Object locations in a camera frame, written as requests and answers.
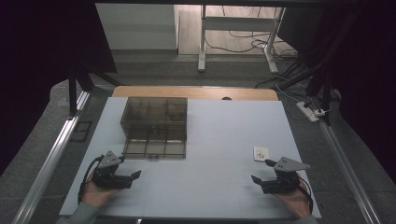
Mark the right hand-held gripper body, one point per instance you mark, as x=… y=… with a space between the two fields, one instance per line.
x=285 y=182

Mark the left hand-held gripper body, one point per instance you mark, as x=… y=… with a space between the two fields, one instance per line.
x=107 y=179

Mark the small white card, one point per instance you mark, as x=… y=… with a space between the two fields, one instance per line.
x=261 y=153

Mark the dark transparent compartment box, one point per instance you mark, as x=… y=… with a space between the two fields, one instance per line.
x=154 y=124

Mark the person's left hand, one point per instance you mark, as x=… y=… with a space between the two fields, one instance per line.
x=95 y=196

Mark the person's right hand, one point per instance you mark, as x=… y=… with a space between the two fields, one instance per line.
x=297 y=202

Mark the white table mat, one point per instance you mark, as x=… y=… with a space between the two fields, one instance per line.
x=218 y=161

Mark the white power strip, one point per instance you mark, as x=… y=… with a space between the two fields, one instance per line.
x=308 y=111

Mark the small dark round object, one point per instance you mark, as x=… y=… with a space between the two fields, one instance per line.
x=226 y=98

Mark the black metal stand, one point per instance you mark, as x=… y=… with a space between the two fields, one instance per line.
x=325 y=93
x=73 y=93

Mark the wooden table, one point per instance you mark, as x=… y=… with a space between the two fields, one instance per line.
x=193 y=92

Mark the black curtain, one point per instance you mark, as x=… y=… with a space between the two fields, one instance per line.
x=40 y=62
x=364 y=77

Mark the white cabinet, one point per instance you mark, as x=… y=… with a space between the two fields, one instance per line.
x=137 y=28

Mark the aluminium floor rail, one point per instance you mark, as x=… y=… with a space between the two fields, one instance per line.
x=46 y=168
x=348 y=168

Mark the white desk frame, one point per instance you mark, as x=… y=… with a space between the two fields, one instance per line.
x=239 y=23

